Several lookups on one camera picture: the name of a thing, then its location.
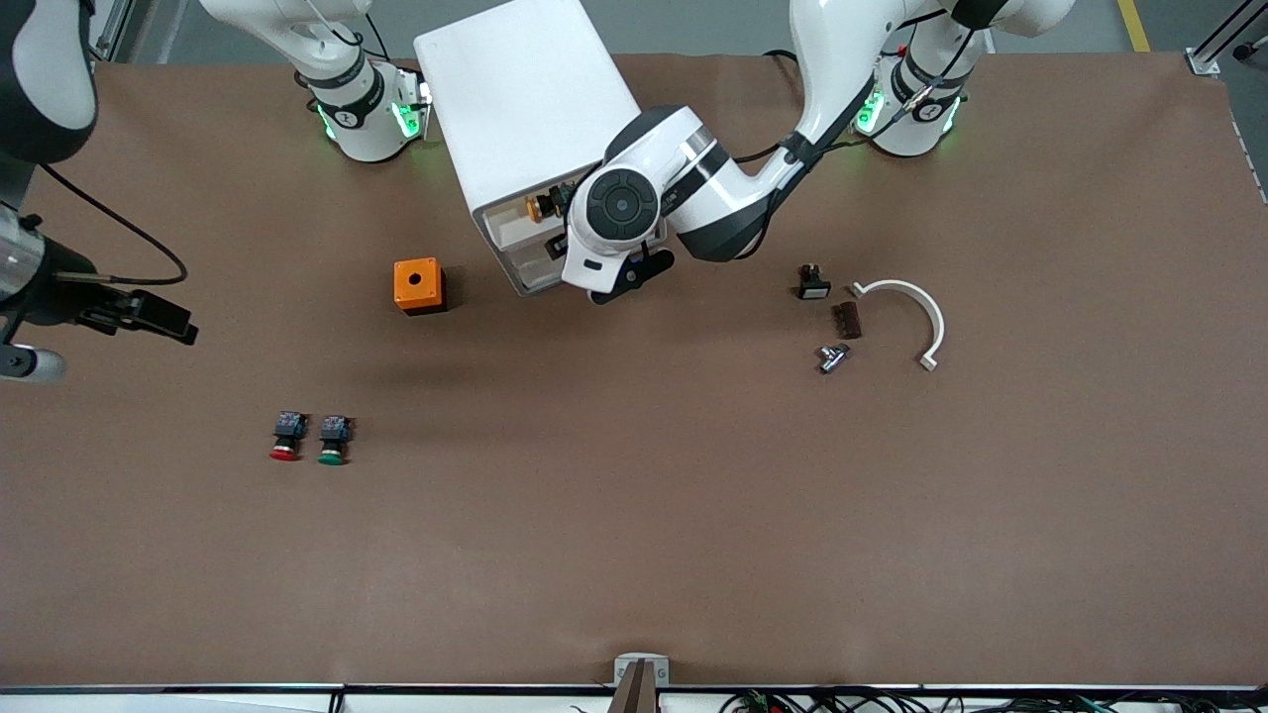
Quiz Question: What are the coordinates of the red push button switch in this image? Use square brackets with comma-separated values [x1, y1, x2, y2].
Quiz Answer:
[268, 410, 308, 462]

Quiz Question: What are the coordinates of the white curved plastic bracket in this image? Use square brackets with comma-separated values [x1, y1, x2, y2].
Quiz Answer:
[850, 279, 947, 372]

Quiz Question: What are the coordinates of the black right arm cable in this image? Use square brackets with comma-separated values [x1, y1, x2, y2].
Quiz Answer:
[40, 163, 190, 286]

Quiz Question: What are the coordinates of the aluminium profile beam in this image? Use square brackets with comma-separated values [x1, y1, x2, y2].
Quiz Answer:
[1186, 0, 1268, 77]

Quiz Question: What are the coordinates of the green push button switch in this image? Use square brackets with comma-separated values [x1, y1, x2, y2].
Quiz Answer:
[316, 414, 354, 467]

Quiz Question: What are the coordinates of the tangled cable bundle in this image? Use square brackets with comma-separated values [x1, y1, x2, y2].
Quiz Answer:
[721, 688, 1234, 713]

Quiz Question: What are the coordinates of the white table edge rail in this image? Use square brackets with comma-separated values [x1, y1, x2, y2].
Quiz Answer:
[0, 683, 1268, 713]

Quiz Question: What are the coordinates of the orange button enclosure box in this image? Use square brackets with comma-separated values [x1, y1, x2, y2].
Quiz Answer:
[392, 257, 448, 316]

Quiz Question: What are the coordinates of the yellow push button switch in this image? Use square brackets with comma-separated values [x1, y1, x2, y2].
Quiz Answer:
[526, 188, 581, 223]

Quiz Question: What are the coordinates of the aluminium frame post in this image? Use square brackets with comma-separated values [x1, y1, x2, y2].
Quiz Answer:
[89, 0, 159, 62]

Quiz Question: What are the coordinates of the brown wedge post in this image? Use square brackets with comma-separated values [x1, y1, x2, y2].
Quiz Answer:
[607, 661, 662, 713]

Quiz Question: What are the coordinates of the grey metal mount bracket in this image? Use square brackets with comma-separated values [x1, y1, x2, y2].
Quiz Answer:
[614, 654, 671, 687]

